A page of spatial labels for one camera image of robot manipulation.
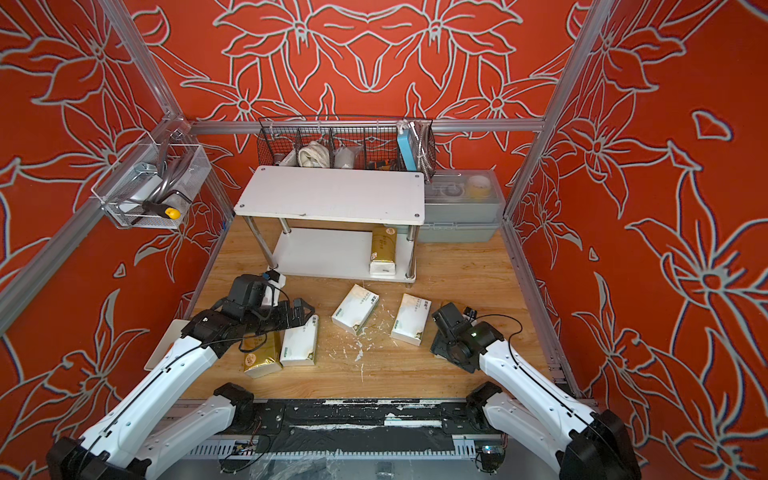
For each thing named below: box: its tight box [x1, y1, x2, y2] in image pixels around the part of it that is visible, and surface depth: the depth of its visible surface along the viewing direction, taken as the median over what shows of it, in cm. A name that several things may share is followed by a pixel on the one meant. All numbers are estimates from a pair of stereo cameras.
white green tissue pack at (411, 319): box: [390, 293, 432, 346], surface depth 88 cm
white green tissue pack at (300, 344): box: [280, 315, 319, 366], surface depth 82 cm
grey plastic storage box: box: [417, 169, 506, 243], surface depth 105 cm
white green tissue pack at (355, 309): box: [331, 284, 380, 335], surface depth 90 cm
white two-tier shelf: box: [234, 166, 425, 283], surface depth 82 cm
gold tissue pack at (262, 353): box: [239, 330, 285, 379], surface depth 77 cm
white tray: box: [144, 319, 190, 371], surface depth 82 cm
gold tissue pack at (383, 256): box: [369, 225, 397, 276], surface depth 94 cm
